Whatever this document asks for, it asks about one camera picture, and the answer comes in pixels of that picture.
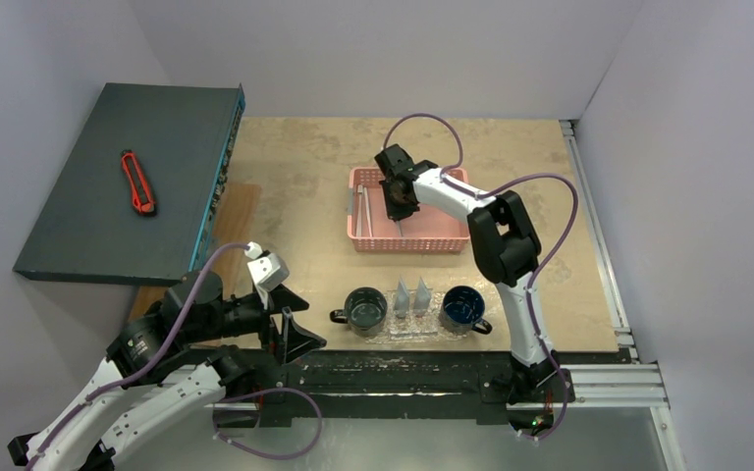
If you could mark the clear plastic soap dish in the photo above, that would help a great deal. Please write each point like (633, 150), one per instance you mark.
(412, 328)

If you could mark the white toothbrush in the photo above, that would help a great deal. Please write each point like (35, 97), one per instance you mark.
(364, 223)

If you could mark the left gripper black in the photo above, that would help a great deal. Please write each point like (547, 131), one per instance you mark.
(294, 340)

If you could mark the white toothpaste tube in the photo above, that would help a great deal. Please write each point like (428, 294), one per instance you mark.
(402, 300)

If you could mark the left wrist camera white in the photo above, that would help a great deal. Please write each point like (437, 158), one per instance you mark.
(267, 271)

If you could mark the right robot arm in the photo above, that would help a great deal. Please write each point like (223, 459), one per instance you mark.
(505, 247)

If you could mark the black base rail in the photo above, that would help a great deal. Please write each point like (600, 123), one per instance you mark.
(374, 384)

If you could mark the red cap toothpaste tube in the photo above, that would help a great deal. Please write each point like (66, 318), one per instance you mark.
(422, 299)

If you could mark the pink plastic basket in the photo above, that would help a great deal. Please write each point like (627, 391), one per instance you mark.
(427, 230)

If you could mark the dark blue cup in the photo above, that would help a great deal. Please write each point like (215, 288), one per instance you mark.
(462, 311)

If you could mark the dark green mug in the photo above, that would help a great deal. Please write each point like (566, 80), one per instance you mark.
(364, 311)

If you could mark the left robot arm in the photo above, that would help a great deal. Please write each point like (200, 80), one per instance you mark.
(194, 347)

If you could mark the aluminium frame rail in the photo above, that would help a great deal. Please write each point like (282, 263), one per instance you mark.
(633, 386)

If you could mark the red utility knife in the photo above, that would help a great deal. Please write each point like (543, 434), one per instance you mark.
(142, 198)

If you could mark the dark grey network switch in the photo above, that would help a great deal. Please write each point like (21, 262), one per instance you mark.
(88, 231)

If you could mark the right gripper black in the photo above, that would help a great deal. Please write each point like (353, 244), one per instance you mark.
(398, 207)

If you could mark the clear textured oval tray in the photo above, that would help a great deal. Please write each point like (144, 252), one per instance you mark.
(443, 337)

